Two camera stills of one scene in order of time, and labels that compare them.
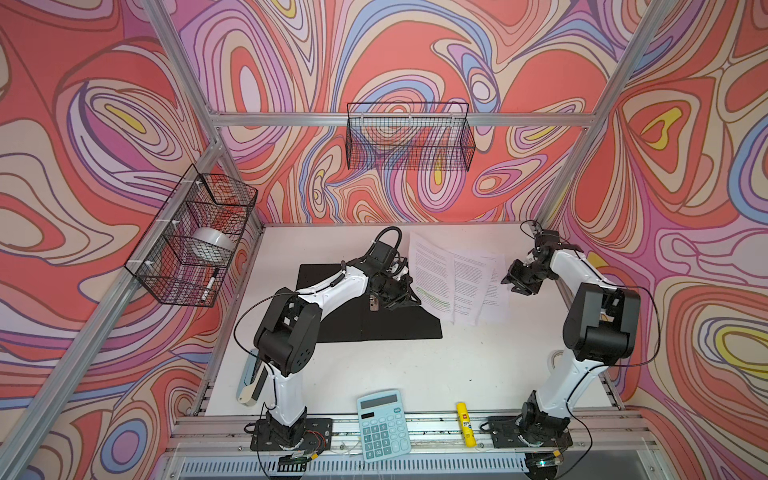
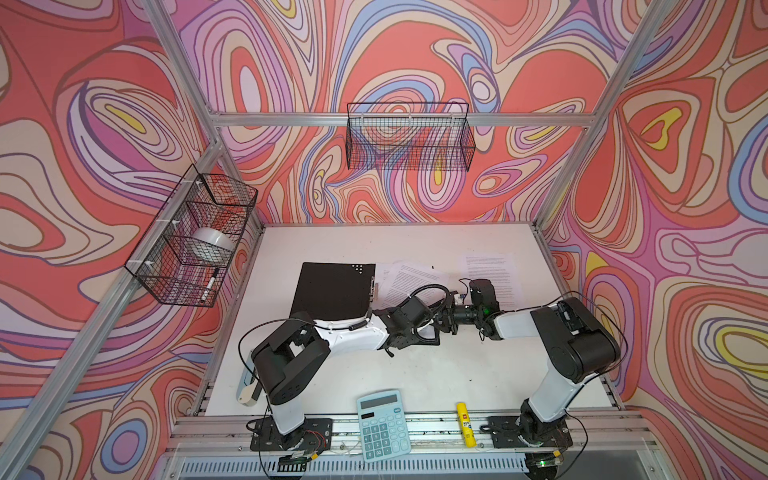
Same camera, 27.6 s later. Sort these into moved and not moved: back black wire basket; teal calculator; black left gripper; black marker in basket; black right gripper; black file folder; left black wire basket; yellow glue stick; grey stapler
Moved: black left gripper; black right gripper; black file folder
Not moved: back black wire basket; black marker in basket; grey stapler; left black wire basket; yellow glue stick; teal calculator
